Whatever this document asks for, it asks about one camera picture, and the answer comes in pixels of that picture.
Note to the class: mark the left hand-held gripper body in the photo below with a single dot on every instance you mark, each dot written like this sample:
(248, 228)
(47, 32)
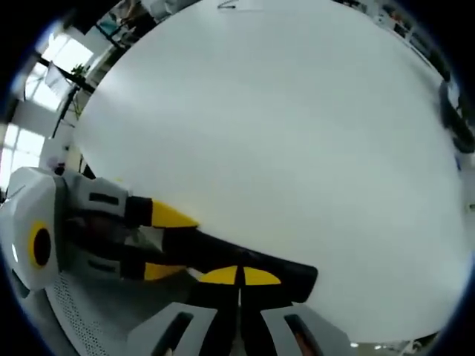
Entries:
(26, 207)

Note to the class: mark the black remote control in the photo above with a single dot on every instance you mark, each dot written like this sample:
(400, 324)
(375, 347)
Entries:
(285, 267)

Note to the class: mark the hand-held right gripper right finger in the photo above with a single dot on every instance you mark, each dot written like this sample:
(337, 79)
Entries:
(267, 326)

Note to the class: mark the green potted plant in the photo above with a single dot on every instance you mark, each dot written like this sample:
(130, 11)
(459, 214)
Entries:
(458, 118)

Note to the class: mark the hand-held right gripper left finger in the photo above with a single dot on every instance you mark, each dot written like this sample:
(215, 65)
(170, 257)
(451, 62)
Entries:
(219, 326)

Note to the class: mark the black metal frame stand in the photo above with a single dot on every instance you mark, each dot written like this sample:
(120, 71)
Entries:
(92, 55)

